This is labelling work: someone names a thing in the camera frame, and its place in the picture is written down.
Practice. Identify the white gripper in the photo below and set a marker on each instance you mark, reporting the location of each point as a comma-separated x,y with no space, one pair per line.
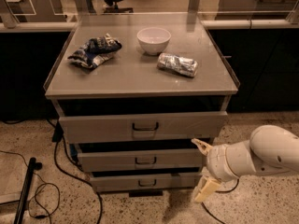
216,162

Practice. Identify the drawer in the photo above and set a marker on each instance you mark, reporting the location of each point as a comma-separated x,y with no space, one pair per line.
139,127
141,160
122,183

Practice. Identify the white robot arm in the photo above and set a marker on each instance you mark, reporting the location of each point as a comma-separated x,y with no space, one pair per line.
270,150

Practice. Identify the grey drawer cabinet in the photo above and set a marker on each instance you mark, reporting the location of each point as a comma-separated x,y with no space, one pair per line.
131,83

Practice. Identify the silver foil snack bag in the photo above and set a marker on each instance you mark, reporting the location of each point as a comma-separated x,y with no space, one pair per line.
177,64

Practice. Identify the white bowl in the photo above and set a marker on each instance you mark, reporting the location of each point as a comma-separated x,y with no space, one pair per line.
153,40

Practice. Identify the blue white chip bag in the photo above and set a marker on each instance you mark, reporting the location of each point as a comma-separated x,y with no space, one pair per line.
95,52

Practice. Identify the background grey desk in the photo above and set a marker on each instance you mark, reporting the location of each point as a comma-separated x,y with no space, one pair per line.
254,9

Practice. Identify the black pole on floor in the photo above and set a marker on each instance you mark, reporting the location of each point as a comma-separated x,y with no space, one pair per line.
33,165

